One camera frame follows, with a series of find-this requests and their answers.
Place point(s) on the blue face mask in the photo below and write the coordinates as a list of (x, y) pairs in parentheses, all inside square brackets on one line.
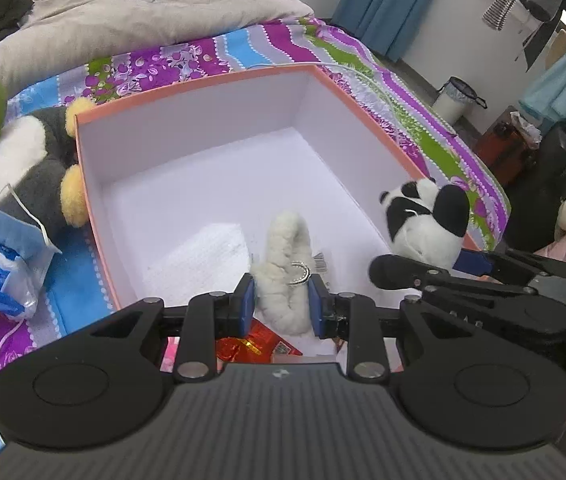
[(8, 230)]

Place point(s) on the small printed card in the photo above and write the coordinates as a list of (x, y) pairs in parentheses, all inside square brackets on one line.
[(320, 262)]

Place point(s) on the white trash bin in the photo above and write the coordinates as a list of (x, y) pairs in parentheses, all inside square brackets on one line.
[(455, 100)]

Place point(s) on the teal hanging garment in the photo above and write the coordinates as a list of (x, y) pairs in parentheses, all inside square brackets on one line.
[(563, 82)]

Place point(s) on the orange cardboard box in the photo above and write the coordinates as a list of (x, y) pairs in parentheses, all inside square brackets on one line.
[(203, 160)]

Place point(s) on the striped floral bedsheet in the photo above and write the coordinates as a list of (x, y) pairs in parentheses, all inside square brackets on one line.
[(163, 62)]

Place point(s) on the grey white penguin plush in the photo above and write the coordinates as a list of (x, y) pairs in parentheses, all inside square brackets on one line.
[(28, 160)]

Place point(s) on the small panda plush toy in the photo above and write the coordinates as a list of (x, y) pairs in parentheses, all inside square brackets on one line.
[(428, 235)]

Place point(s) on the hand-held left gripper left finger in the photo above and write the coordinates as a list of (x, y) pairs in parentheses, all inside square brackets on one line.
[(246, 305)]

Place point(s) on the pink wrapper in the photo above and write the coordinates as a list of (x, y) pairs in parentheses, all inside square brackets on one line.
[(170, 352)]

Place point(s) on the red foil packet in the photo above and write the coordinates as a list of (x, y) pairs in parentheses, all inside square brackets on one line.
[(258, 345)]

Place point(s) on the blue curtain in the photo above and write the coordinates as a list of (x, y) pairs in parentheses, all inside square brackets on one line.
[(388, 0)]

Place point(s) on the red-brown bag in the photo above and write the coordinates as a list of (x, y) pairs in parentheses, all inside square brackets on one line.
[(505, 147)]

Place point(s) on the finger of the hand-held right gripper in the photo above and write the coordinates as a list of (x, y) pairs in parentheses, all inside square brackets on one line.
[(473, 263), (398, 272)]

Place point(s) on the white paper sheet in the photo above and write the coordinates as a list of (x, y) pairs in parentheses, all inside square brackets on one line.
[(198, 260)]

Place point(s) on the black bag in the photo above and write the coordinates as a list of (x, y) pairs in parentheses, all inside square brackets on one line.
[(543, 185)]

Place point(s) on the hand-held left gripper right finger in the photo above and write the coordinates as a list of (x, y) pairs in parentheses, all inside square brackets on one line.
[(317, 306)]

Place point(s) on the light grey duvet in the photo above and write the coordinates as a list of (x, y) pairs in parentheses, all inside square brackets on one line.
[(138, 5)]

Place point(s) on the black white striped garment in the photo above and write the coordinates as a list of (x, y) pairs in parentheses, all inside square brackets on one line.
[(500, 5)]

